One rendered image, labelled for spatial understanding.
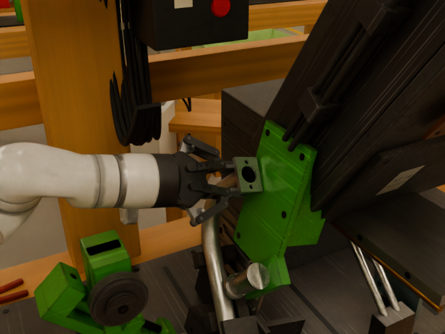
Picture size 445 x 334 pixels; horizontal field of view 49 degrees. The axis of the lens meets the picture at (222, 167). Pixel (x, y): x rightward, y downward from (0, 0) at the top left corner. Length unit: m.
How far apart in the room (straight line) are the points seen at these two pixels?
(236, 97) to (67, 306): 0.47
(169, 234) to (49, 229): 1.71
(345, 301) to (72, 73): 0.64
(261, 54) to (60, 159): 0.63
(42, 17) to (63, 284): 0.42
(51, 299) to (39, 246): 2.06
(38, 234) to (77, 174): 2.20
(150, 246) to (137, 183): 0.50
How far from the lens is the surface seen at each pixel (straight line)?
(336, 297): 0.98
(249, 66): 1.11
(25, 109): 0.98
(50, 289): 0.67
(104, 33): 0.88
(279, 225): 0.71
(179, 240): 1.13
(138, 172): 0.63
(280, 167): 0.70
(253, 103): 0.88
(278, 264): 0.71
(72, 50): 0.87
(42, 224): 2.86
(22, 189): 0.58
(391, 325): 0.80
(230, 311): 0.80
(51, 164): 0.60
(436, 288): 0.69
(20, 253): 2.69
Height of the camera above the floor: 1.56
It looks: 29 degrees down
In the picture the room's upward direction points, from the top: straight up
